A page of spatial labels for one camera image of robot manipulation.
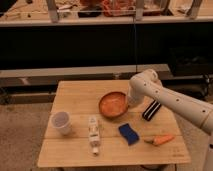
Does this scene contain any background workbench shelf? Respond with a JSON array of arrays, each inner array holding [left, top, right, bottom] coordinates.
[[0, 0, 213, 27]]

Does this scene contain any blue sponge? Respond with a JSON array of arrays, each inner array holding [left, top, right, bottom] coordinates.
[[118, 123, 139, 145]]

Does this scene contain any orange carrot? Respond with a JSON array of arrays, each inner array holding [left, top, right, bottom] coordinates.
[[145, 135, 174, 146]]

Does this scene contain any wooden table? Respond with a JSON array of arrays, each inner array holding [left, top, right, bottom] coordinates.
[[38, 80, 190, 167]]

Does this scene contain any grey metal rail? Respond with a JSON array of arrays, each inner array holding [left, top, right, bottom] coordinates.
[[0, 64, 170, 87]]

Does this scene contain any white paper cup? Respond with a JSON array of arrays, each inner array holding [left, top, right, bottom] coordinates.
[[51, 112, 71, 135]]

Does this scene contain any black white striped block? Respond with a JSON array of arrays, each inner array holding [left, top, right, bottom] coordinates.
[[142, 100, 161, 121]]

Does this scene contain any orange ceramic bowl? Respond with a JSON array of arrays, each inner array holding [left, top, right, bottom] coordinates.
[[98, 92, 128, 118]]

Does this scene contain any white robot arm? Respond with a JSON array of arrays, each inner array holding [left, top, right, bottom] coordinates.
[[127, 69, 213, 171]]

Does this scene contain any white plastic bottle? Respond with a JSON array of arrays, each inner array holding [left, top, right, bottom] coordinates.
[[88, 116, 100, 155]]

